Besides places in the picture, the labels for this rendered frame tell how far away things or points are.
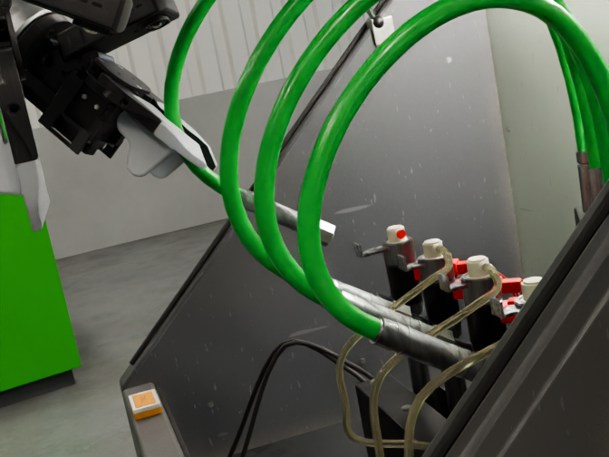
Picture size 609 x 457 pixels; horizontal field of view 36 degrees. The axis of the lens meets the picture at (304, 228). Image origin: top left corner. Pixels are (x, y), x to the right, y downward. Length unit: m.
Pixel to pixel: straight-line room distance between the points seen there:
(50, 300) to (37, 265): 0.16
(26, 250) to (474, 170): 3.10
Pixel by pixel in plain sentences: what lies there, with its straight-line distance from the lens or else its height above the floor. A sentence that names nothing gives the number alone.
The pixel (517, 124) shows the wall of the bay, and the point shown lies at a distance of 1.19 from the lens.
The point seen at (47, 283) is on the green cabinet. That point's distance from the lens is 4.16.
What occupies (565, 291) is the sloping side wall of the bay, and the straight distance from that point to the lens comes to 0.52.
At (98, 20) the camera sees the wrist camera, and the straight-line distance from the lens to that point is 0.63.
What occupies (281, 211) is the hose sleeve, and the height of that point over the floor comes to 1.16.
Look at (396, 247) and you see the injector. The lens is 0.83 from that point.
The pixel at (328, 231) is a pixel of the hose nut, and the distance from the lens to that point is 0.88.
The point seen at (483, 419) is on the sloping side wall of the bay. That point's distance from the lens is 0.51.
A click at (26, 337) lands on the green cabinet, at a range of 4.19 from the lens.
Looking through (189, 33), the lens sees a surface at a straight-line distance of 0.87.
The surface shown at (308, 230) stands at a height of 1.20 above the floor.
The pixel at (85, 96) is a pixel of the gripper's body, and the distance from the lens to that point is 0.89.
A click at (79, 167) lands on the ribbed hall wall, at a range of 7.29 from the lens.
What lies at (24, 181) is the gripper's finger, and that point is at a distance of 0.63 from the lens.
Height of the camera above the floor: 1.31
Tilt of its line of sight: 12 degrees down
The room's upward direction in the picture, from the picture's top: 11 degrees counter-clockwise
